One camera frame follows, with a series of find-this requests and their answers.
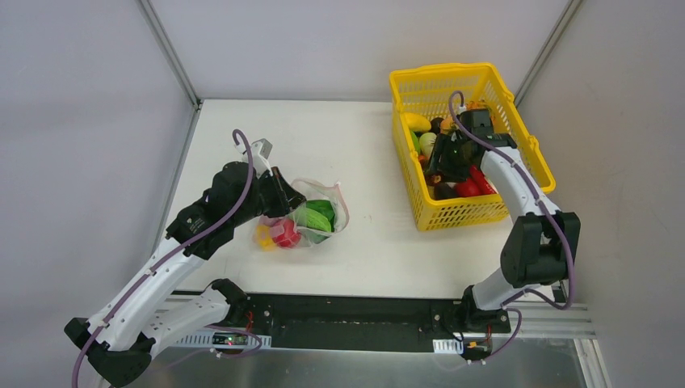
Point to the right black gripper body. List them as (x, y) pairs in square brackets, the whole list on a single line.
[(447, 160)]

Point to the green toy starfruit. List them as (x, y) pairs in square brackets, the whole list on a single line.
[(415, 142)]

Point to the clear pink-dotted zip bag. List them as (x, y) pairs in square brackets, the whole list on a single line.
[(314, 190)]

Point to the red toy chili pepper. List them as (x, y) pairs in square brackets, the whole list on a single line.
[(481, 182)]

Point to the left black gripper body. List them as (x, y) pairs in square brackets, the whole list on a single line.
[(283, 194)]

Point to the green toy cucumber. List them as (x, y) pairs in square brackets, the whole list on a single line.
[(312, 219)]

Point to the dark toy plum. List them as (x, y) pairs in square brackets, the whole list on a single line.
[(435, 125)]

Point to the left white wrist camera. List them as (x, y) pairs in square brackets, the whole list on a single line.
[(260, 151)]

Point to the green toy bok choy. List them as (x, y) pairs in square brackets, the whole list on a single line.
[(325, 207)]

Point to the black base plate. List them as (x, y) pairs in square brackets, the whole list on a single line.
[(376, 324)]

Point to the yellow toy bell pepper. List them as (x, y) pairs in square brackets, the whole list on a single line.
[(263, 239)]

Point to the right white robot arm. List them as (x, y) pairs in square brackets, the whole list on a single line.
[(538, 256)]

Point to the yellow plastic basket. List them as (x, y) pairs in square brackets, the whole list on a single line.
[(425, 91)]

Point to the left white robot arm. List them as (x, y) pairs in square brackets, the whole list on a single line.
[(122, 339)]

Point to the white toy daikon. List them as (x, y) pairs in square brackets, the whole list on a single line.
[(427, 143)]

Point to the red toy apple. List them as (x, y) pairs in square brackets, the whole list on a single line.
[(284, 234)]

